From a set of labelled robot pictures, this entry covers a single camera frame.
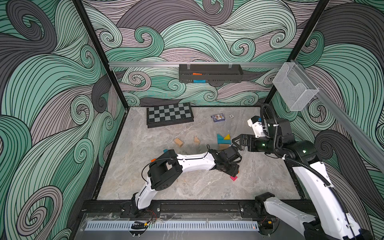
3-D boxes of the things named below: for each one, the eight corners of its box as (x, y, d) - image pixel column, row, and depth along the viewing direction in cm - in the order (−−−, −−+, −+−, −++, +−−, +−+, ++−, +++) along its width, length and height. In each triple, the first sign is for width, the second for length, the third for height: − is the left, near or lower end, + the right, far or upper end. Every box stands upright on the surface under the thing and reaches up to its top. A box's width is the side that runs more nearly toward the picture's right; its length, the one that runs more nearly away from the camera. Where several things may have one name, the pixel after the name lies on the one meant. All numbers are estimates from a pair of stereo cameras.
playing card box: (214, 122, 113) (214, 120, 111) (211, 117, 116) (211, 115, 115) (225, 120, 115) (225, 118, 113) (222, 114, 118) (222, 112, 116)
